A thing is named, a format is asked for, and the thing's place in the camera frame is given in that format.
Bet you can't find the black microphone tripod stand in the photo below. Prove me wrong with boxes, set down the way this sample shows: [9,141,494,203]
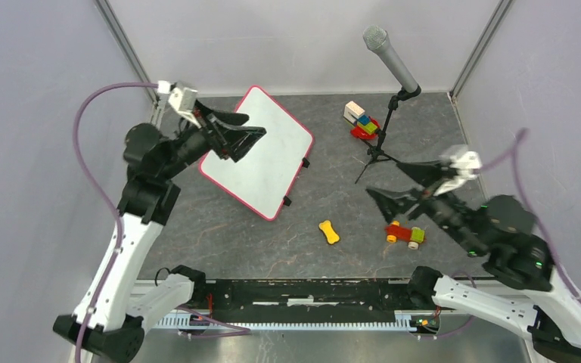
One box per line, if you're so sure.
[354,86,421,184]

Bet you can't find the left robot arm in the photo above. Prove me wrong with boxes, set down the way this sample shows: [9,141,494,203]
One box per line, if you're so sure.
[53,103,266,362]

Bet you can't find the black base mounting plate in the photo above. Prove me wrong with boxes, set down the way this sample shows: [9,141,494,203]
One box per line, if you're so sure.
[186,278,435,324]

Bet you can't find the colourful toy block stack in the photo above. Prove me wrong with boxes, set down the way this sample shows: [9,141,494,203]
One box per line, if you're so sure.
[343,101,380,140]

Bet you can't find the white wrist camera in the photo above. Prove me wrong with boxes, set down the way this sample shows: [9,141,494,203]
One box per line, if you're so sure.
[157,80,201,129]
[433,144,483,196]

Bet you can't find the slotted cable duct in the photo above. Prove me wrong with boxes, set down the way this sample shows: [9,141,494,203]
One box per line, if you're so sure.
[153,311,417,333]

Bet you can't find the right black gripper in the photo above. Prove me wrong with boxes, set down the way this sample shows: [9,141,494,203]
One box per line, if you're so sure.
[363,157,485,254]

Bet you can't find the pink framed whiteboard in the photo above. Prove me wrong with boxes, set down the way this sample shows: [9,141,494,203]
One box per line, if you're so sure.
[198,85,314,221]

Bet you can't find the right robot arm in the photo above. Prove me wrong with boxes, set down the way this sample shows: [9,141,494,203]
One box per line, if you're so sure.
[367,161,581,362]

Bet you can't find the silver microphone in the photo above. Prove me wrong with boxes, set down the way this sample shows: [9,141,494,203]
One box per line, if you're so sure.
[362,25,420,93]

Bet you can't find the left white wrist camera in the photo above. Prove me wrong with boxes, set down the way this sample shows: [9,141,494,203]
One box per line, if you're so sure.
[157,80,201,129]

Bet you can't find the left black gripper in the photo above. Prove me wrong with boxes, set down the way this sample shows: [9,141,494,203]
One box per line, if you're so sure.
[157,98,266,181]

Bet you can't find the yellow bone-shaped eraser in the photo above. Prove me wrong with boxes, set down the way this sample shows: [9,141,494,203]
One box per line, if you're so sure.
[318,220,340,245]

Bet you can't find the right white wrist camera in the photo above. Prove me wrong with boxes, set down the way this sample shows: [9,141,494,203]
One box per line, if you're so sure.
[433,144,483,196]

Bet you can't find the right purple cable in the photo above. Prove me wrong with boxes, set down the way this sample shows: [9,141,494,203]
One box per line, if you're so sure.
[421,128,581,342]

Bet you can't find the red yellow toy car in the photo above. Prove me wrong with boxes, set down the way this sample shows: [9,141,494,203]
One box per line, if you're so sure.
[384,221,426,250]

